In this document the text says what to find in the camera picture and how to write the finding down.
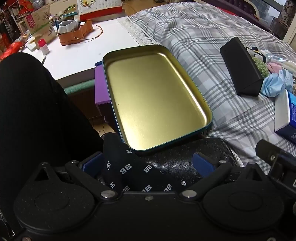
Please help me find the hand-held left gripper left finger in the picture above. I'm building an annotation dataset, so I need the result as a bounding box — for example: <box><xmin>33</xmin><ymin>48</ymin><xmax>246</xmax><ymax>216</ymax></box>
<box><xmin>33</xmin><ymin>152</ymin><xmax>121</xmax><ymax>198</ymax></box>

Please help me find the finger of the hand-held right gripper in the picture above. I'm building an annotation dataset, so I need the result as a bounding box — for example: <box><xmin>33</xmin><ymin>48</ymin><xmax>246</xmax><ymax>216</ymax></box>
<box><xmin>255</xmin><ymin>138</ymin><xmax>296</xmax><ymax>168</ymax></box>

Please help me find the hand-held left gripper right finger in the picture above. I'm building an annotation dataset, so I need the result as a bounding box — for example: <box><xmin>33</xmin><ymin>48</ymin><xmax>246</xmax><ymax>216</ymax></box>
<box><xmin>180</xmin><ymin>152</ymin><xmax>264</xmax><ymax>198</ymax></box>

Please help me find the black sock with white print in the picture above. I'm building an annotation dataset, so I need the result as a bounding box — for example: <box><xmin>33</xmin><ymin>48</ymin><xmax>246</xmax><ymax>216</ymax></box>
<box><xmin>102</xmin><ymin>133</ymin><xmax>193</xmax><ymax>193</ymax></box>

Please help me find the blue face mask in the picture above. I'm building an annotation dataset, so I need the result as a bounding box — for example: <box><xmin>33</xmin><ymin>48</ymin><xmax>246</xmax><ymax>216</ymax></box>
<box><xmin>260</xmin><ymin>70</ymin><xmax>293</xmax><ymax>98</ymax></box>

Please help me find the green plush toy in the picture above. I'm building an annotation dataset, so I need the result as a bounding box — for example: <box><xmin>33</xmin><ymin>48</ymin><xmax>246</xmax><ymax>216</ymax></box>
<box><xmin>252</xmin><ymin>57</ymin><xmax>270</xmax><ymax>78</ymax></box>

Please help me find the gold metal tin tray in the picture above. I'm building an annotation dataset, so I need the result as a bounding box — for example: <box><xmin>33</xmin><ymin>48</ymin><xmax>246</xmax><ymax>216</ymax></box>
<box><xmin>102</xmin><ymin>45</ymin><xmax>213</xmax><ymax>156</ymax></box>

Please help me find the black glossy speckled seat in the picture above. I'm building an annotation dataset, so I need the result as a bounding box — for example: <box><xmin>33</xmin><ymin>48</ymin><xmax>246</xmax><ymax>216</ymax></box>
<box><xmin>139</xmin><ymin>137</ymin><xmax>243</xmax><ymax>186</ymax></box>

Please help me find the blue and white tissue pack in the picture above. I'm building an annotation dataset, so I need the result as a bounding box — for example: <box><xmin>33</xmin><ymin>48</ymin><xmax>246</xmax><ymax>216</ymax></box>
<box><xmin>274</xmin><ymin>89</ymin><xmax>296</xmax><ymax>141</ymax></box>

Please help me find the person's black trouser leg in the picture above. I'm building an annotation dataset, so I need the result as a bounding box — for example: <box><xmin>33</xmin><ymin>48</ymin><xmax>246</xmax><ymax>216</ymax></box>
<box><xmin>0</xmin><ymin>53</ymin><xmax>104</xmax><ymax>209</ymax></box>

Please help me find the purple box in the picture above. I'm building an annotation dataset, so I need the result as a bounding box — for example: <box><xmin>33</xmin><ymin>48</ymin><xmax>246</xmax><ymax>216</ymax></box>
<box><xmin>94</xmin><ymin>61</ymin><xmax>112</xmax><ymax>123</ymax></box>

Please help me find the green table edge guard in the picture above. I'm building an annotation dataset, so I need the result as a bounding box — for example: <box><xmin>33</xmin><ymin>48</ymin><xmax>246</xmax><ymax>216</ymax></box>
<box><xmin>62</xmin><ymin>79</ymin><xmax>96</xmax><ymax>95</ymax></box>

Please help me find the pink cloth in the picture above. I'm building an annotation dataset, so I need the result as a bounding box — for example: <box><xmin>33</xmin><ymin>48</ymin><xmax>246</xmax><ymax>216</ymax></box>
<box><xmin>267</xmin><ymin>61</ymin><xmax>285</xmax><ymax>74</ymax></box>

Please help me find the black glasses case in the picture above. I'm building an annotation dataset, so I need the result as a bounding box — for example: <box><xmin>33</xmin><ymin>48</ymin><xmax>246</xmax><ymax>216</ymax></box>
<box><xmin>220</xmin><ymin>37</ymin><xmax>264</xmax><ymax>97</ymax></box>

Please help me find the black and white plush toy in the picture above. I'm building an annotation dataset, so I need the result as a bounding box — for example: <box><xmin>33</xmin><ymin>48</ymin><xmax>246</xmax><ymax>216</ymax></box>
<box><xmin>246</xmin><ymin>46</ymin><xmax>266</xmax><ymax>59</ymax></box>

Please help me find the red-capped white bottle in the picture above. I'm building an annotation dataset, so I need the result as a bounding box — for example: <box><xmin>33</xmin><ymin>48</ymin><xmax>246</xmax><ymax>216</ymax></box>
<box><xmin>38</xmin><ymin>39</ymin><xmax>49</xmax><ymax>55</ymax></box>

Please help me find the grey plaid blanket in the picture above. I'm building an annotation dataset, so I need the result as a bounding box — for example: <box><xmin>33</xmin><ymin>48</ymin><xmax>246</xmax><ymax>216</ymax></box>
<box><xmin>128</xmin><ymin>0</ymin><xmax>296</xmax><ymax>176</ymax></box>

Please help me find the orange leather desk organizer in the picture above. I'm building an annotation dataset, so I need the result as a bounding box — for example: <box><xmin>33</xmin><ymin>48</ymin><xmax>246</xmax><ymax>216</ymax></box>
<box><xmin>57</xmin><ymin>19</ymin><xmax>94</xmax><ymax>45</ymax></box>

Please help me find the white lace trim cloth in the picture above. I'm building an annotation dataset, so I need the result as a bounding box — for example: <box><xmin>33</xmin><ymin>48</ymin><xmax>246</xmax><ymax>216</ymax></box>
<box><xmin>117</xmin><ymin>16</ymin><xmax>160</xmax><ymax>46</ymax></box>

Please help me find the glass window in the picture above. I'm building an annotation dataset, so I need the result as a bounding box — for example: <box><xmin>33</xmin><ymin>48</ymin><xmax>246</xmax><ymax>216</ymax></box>
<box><xmin>253</xmin><ymin>0</ymin><xmax>285</xmax><ymax>26</ymax></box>

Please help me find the dark patterned curtain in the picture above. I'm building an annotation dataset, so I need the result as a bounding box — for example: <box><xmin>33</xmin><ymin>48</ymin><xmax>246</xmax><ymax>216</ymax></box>
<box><xmin>279</xmin><ymin>0</ymin><xmax>296</xmax><ymax>24</ymax></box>

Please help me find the purple chaise sofa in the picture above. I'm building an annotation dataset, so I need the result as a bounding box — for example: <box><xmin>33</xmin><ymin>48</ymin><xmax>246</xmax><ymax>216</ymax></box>
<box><xmin>203</xmin><ymin>0</ymin><xmax>275</xmax><ymax>33</ymax></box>

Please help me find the brown paper bag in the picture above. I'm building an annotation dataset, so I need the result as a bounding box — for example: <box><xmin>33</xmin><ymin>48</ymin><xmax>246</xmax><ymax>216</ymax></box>
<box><xmin>24</xmin><ymin>5</ymin><xmax>57</xmax><ymax>44</ymax></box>

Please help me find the desk calendar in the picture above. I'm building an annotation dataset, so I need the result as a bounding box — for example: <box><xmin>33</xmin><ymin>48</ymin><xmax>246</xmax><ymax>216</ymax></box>
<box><xmin>77</xmin><ymin>0</ymin><xmax>123</xmax><ymax>22</ymax></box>

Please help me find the pile of red gift packages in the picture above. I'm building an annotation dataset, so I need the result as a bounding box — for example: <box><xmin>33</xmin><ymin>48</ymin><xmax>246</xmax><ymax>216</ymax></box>
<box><xmin>0</xmin><ymin>0</ymin><xmax>26</xmax><ymax>61</ymax></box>

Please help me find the thin wire hoop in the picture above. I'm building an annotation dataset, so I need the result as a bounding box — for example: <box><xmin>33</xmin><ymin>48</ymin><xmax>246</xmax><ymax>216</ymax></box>
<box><xmin>76</xmin><ymin>23</ymin><xmax>103</xmax><ymax>40</ymax></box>

